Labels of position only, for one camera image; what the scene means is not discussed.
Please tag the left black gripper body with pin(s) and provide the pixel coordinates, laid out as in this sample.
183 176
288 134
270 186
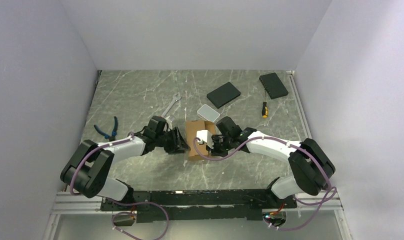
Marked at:
166 140

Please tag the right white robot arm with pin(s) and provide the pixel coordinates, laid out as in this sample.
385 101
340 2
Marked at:
311 169

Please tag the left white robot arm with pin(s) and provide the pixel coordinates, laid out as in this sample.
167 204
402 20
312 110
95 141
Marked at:
87 171

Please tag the silver open-end wrench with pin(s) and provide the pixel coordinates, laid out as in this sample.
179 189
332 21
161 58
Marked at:
176 97

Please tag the yellow black screwdriver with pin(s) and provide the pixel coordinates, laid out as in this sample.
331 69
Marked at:
264 110

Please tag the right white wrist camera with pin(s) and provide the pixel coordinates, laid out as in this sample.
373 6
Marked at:
204 137

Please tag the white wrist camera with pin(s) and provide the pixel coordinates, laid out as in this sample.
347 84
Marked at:
169 122
204 137

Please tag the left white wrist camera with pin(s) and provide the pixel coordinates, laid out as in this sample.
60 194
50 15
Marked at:
169 122

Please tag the black flat network switch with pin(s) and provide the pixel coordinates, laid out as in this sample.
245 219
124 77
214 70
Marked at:
223 95

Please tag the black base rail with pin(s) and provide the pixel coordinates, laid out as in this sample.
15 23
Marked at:
248 204

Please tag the black ported switch box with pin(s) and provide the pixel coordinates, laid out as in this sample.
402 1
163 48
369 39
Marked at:
273 85

